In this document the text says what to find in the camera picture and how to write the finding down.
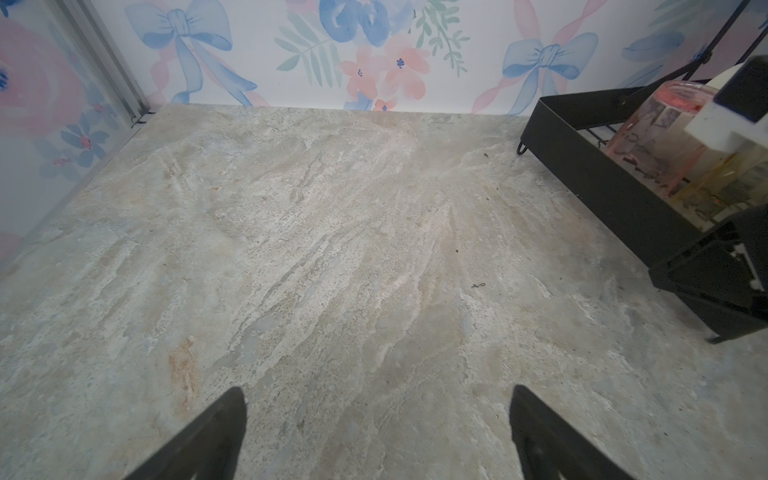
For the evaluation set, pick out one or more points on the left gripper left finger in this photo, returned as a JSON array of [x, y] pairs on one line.
[[207, 448]]

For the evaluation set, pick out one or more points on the black wire dish rack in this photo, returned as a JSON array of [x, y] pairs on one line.
[[645, 223]]

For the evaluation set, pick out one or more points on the pink glass cup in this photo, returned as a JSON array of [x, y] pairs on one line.
[[654, 140]]

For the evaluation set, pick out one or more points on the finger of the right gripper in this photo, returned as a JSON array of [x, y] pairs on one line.
[[722, 276]]

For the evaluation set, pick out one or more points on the yellow glass cup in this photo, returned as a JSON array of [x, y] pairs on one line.
[[733, 185]]

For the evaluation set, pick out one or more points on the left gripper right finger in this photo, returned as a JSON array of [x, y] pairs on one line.
[[549, 447]]

